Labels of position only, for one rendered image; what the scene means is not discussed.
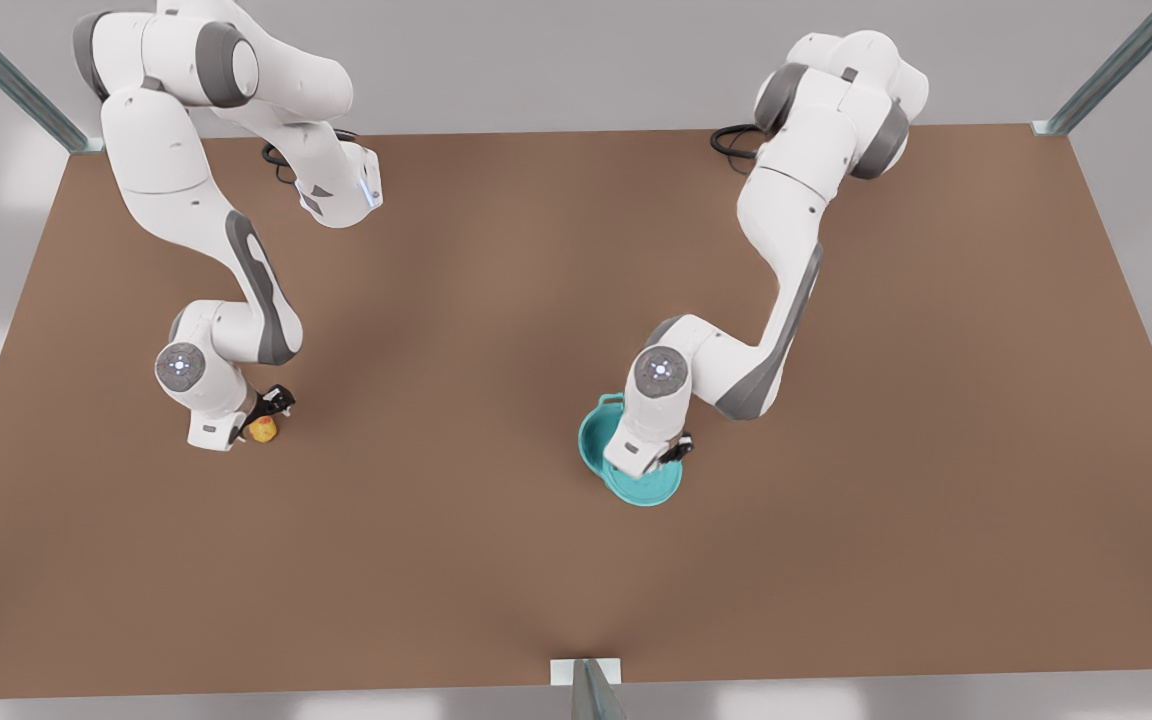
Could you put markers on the yellow potato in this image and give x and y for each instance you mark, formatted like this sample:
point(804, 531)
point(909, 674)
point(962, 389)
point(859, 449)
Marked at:
point(263, 430)

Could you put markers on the teal pot lid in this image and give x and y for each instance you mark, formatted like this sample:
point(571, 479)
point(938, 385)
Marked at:
point(648, 488)

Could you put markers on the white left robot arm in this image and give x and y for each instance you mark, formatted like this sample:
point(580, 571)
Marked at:
point(796, 200)

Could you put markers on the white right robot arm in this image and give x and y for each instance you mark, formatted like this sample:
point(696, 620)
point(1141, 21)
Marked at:
point(171, 150)

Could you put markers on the teal pot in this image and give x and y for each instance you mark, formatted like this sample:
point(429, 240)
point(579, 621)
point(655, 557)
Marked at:
point(596, 440)

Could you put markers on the silver frame post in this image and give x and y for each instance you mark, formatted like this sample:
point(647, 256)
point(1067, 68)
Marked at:
point(591, 690)
point(1116, 65)
point(11, 78)

